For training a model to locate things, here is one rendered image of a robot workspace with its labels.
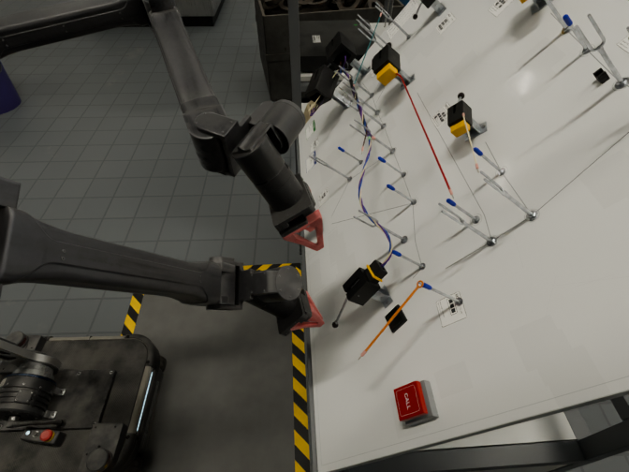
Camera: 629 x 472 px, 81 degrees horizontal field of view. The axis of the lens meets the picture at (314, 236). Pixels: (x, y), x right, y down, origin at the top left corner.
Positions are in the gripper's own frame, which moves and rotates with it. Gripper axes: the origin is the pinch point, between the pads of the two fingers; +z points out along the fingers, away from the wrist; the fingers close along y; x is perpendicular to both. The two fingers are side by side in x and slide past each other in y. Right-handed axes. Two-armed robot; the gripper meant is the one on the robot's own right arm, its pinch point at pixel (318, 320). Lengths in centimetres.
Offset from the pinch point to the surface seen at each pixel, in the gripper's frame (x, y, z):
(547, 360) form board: -30.0, -27.0, 4.6
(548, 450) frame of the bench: -14, -25, 52
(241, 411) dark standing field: 88, 38, 53
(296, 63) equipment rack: -29, 93, -12
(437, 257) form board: -26.5, -1.9, 5.1
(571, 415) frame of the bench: -22, -19, 58
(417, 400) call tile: -11.1, -22.5, 4.1
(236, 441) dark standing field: 92, 27, 53
